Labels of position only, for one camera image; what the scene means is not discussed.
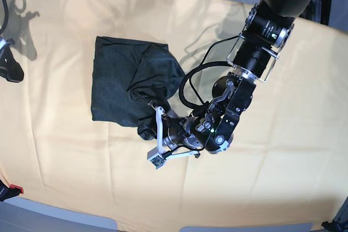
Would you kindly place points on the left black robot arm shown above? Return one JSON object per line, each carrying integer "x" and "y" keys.
{"x": 210, "y": 125}

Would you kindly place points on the yellow table cloth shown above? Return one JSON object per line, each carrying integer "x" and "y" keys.
{"x": 288, "y": 160}

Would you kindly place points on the black clamp right corner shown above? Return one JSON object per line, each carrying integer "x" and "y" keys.
{"x": 335, "y": 226}

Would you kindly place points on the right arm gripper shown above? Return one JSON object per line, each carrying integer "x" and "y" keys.
{"x": 10, "y": 68}

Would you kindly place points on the dark green long-sleeve shirt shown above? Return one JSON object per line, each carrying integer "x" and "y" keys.
{"x": 127, "y": 76}

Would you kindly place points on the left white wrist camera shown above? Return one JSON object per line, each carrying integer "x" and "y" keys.
{"x": 155, "y": 157}

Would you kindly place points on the red and black clamp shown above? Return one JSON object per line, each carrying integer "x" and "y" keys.
{"x": 10, "y": 191}

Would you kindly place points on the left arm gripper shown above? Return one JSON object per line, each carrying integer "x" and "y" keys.
{"x": 174, "y": 136}

